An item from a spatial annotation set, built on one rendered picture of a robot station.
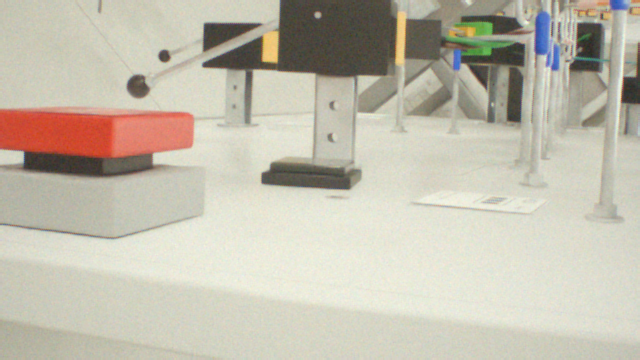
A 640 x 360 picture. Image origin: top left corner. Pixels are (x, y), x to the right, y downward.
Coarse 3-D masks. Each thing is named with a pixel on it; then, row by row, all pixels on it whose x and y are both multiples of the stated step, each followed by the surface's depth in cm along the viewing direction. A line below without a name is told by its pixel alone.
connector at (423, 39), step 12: (396, 24) 43; (408, 24) 43; (420, 24) 43; (432, 24) 43; (396, 36) 43; (408, 36) 43; (420, 36) 43; (432, 36) 43; (444, 36) 43; (408, 48) 43; (420, 48) 43; (432, 48) 43; (420, 60) 45; (432, 60) 44
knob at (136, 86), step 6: (132, 78) 47; (138, 78) 47; (144, 78) 47; (132, 84) 47; (138, 84) 47; (144, 84) 47; (132, 90) 47; (138, 90) 47; (144, 90) 47; (150, 90) 47; (132, 96) 47; (138, 96) 47; (144, 96) 47
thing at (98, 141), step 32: (0, 128) 25; (32, 128) 25; (64, 128) 25; (96, 128) 24; (128, 128) 25; (160, 128) 26; (192, 128) 28; (32, 160) 26; (64, 160) 26; (96, 160) 25; (128, 160) 27
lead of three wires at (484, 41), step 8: (528, 24) 47; (512, 32) 45; (520, 32) 45; (528, 32) 46; (448, 40) 44; (456, 40) 44; (464, 40) 44; (472, 40) 44; (480, 40) 44; (488, 40) 44; (496, 40) 44; (504, 40) 44; (512, 40) 45; (520, 40) 45; (456, 48) 44; (464, 48) 44; (472, 48) 44
